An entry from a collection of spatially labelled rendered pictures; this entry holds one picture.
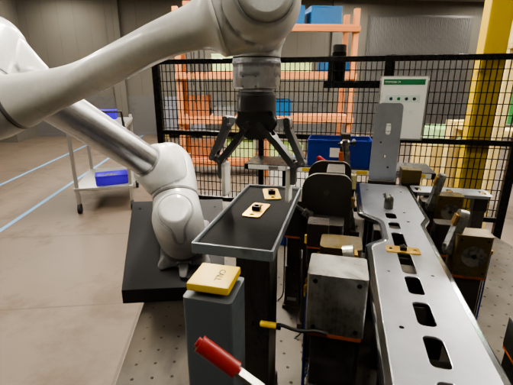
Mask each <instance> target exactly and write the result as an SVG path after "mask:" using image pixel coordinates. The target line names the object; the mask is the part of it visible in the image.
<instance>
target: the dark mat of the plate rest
mask: <svg viewBox="0 0 513 385"><path fill-rule="evenodd" d="M263 189H272V188H262V187H249V188H248V189H247V190H246V191H245V193H244V194H243V195H242V196H241V197H240V198H239V199H238V200H237V201H236V202H235V203H234V204H233V205H232V206H231V207H230V208H229V209H228V210H227V211H226V212H225V213H224V214H223V215H222V216H221V217H220V218H219V220H218V221H217V222H216V223H215V224H214V225H213V226H212V227H211V228H210V229H209V230H208V231H207V233H206V234H205V235H204V236H203V237H202V238H201V239H200V240H199V241H198V243H206V244H219V245H227V246H234V247H241V248H254V249H261V250H268V251H271V250H272V248H273V245H274V243H275V241H276V239H277V237H278V234H279V232H280V230H281V228H282V225H283V223H284V221H285V219H286V216H287V215H288V213H289V210H290V208H291V206H292V203H293V201H294V199H295V197H296V194H297V192H298V190H294V189H292V199H291V200H290V201H289V203H285V192H286V190H285V189H278V190H279V194H280V196H281V199H280V200H265V198H264V194H263ZM256 202H257V203H264V204H270V207H269V208H268V209H267V210H266V211H265V212H264V214H263V215H262V216H261V217H260V218H248V217H243V216H242V214H243V213H244V212H246V211H247V210H248V209H249V207H251V206H252V204H254V203H256Z"/></svg>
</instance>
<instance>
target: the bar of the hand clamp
mask: <svg viewBox="0 0 513 385"><path fill-rule="evenodd" d="M351 144H352V145H353V146H354V147H355V146H356V140H355V139H353V140H352V141H351V142H350V141H349V140H348V139H343V140H342V141H341V142H340V143H338V146H341V147H343V154H344V162H347V163H348V164H349V165H350V154H349V146H350V145H351Z"/></svg>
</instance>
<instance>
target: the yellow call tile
mask: <svg viewBox="0 0 513 385"><path fill-rule="evenodd" d="M239 276H240V267H232V266H226V265H220V264H207V263H202V265H201V266H200V267H199V268H198V269H197V271H196V272H195V273H194V274H193V275H192V277H191V278H190V279H189V281H188V282H187V284H186V286H187V290H192V291H198V292H203V293H213V294H219V295H225V296H228V295H229V293H230V291H231V290H232V288H233V286H234V284H235V283H236V281H237V278H238V277H239Z"/></svg>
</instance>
